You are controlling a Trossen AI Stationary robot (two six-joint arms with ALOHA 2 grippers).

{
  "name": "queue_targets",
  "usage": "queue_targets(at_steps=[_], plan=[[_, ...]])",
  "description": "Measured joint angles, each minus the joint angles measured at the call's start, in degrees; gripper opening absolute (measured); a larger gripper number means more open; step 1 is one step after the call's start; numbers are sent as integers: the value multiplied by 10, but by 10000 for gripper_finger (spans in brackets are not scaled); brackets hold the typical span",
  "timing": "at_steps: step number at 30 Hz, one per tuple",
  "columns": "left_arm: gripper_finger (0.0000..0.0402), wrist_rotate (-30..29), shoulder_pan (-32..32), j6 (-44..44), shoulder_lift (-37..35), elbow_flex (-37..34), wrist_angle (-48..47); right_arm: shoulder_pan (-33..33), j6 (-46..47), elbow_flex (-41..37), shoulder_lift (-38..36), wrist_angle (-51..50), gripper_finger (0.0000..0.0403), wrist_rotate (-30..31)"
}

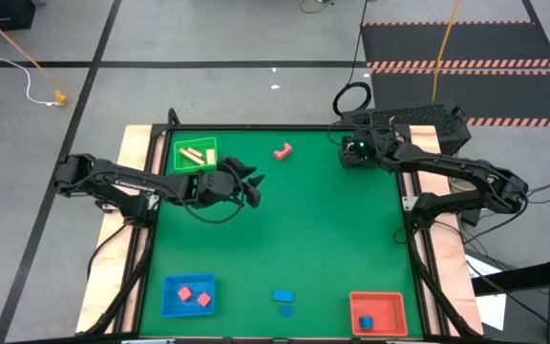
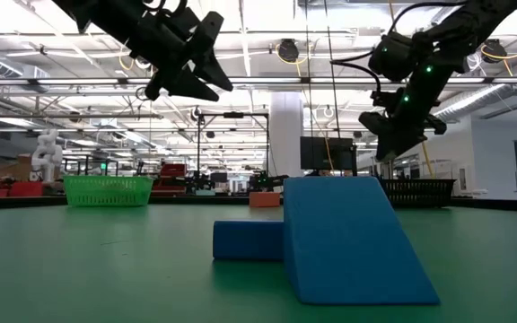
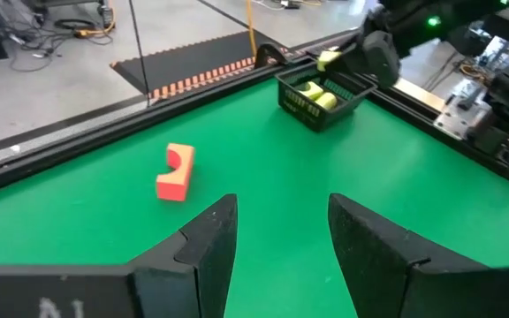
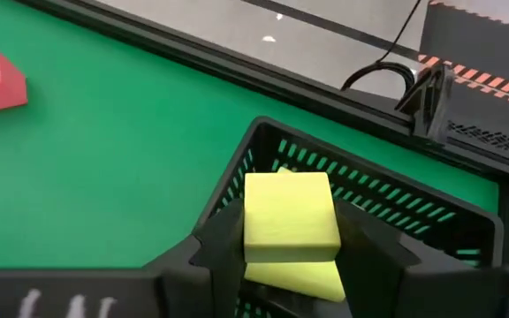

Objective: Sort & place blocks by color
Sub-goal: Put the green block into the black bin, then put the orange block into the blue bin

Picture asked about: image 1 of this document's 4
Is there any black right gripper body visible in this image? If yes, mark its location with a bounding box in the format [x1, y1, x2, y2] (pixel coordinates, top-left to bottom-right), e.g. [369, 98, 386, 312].
[341, 126, 395, 167]

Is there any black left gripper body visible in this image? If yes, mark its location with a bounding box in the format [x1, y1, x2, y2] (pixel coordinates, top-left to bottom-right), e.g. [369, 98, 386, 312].
[202, 169, 262, 209]

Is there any long natural wood plank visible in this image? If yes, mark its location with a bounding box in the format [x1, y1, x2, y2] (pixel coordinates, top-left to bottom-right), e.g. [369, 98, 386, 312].
[178, 147, 206, 166]

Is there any black plastic bin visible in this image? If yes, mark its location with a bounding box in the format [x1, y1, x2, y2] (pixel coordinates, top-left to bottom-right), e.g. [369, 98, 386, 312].
[340, 142, 387, 168]

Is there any green plastic bin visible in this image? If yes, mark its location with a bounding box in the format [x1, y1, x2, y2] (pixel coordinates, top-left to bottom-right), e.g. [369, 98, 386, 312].
[173, 137, 219, 174]

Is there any green felt mat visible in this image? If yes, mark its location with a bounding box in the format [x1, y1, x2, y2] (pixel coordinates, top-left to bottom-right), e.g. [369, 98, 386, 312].
[138, 128, 424, 338]

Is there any black power adapter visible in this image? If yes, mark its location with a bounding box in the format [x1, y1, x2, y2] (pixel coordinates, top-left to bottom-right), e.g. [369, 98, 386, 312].
[459, 207, 482, 228]

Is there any black hazard-striped floor mat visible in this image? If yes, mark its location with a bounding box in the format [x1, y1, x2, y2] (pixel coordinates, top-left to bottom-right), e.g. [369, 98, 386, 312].
[360, 20, 550, 73]
[370, 66, 550, 128]

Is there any blue plastic bin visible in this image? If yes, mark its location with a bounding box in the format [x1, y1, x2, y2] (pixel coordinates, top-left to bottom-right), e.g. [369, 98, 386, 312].
[160, 273, 217, 319]

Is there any red plastic bin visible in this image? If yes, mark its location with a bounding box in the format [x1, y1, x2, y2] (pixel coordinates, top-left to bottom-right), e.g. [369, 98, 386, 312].
[349, 290, 409, 337]

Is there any white paper sheet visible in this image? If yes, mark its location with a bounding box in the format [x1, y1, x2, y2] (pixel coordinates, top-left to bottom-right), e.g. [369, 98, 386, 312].
[464, 252, 509, 332]

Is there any black beam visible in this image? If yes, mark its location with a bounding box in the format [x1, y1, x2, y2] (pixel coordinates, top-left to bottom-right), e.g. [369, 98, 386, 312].
[470, 256, 550, 296]

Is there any black cabinet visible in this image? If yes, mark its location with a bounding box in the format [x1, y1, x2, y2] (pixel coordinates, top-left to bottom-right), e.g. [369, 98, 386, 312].
[0, 0, 36, 35]

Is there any coiled black cable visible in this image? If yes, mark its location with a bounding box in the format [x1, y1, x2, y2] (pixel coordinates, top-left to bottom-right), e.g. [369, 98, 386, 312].
[331, 0, 374, 117]

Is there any yellow cable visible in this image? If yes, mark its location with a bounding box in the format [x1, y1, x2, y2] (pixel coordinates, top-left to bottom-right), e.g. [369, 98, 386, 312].
[430, 0, 462, 103]

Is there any thin black cable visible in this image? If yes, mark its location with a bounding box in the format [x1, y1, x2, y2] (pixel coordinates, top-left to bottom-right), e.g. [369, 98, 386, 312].
[298, 0, 336, 14]

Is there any white cable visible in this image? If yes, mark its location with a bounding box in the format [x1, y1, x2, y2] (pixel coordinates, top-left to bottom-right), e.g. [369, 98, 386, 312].
[0, 0, 59, 106]

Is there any orange cable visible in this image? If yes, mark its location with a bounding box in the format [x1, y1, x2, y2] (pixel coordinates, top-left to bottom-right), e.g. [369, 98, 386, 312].
[0, 3, 64, 92]

